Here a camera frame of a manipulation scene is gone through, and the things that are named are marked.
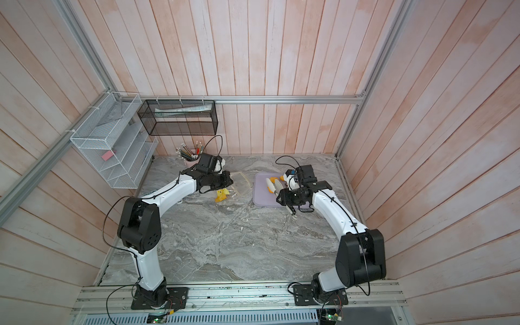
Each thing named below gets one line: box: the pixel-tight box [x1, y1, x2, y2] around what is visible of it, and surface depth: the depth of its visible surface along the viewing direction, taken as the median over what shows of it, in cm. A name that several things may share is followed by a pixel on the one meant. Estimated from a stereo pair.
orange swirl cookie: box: [214, 188, 230, 203], surface depth 98 cm
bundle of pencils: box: [175, 140, 205, 161], surface depth 108 cm
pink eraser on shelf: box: [100, 150, 114, 162], surface depth 84 cm
